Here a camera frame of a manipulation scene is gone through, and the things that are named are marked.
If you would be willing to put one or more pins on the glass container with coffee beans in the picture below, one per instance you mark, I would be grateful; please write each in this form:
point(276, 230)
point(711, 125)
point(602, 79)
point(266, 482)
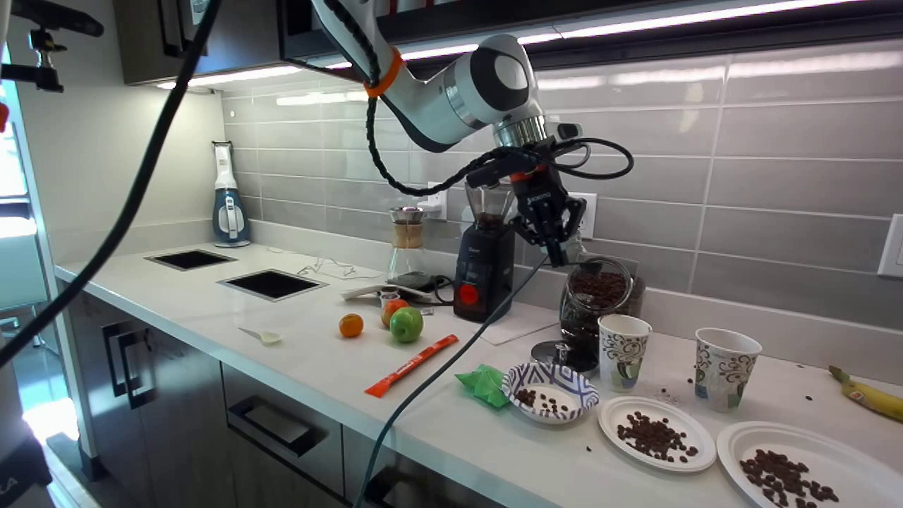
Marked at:
point(593, 292)

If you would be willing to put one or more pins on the black coffee grinder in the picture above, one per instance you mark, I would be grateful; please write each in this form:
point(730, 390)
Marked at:
point(483, 271)

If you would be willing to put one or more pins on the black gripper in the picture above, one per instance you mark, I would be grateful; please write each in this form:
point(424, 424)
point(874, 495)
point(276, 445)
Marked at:
point(544, 190)

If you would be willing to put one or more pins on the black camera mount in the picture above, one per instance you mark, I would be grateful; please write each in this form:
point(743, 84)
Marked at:
point(59, 17)

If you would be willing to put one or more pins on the blue patterned paper bowl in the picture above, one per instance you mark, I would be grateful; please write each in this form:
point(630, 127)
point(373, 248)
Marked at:
point(567, 376)

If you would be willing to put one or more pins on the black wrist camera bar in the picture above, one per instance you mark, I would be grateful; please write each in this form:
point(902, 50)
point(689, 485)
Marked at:
point(523, 158)

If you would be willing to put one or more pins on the white plastic spoon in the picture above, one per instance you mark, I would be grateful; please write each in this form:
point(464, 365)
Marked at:
point(266, 335)

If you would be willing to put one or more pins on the patterned paper cup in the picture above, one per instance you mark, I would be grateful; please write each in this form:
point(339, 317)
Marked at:
point(727, 371)
point(626, 352)

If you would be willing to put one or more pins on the under-cabinet light strip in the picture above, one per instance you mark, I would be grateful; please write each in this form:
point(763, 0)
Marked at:
point(658, 22)

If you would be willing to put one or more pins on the small orange fruit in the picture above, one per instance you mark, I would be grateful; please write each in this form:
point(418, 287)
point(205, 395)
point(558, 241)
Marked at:
point(352, 324)

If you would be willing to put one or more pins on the yellow banana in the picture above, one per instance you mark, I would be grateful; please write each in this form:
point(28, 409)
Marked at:
point(876, 399)

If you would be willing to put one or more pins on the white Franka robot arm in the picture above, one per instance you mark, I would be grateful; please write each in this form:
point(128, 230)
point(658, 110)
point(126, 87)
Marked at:
point(442, 98)

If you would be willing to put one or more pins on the roasted coffee beans pile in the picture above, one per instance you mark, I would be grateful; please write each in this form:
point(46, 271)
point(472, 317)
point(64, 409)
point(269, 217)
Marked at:
point(781, 475)
point(658, 438)
point(547, 402)

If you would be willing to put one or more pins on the blue white blender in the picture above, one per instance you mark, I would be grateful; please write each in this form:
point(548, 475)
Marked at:
point(231, 221)

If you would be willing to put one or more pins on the grey base cabinet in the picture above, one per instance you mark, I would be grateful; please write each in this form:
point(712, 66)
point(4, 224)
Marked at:
point(188, 440)

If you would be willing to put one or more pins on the white wall outlet with plugs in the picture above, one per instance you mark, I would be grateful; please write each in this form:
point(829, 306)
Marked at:
point(591, 227)

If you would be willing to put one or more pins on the green apple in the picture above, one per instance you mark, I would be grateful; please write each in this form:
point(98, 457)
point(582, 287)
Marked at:
point(409, 324)

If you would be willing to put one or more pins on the orange red strip packet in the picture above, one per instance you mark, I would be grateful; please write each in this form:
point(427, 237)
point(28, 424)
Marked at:
point(414, 365)

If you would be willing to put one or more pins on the white paper plate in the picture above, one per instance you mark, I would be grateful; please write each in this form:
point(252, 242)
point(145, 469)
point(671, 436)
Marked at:
point(847, 460)
point(701, 440)

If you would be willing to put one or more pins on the dark upper cabinet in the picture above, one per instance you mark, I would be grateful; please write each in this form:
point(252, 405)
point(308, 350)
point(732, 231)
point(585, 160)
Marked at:
point(753, 36)

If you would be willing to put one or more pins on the red orange peach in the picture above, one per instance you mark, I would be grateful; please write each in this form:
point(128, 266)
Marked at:
point(392, 309)

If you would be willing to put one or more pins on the white outlet with charger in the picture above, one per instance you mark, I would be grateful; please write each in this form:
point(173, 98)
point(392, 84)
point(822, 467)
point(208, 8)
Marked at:
point(437, 200)

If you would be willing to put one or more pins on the green cloth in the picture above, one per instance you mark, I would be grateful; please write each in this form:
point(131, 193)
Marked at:
point(483, 385)

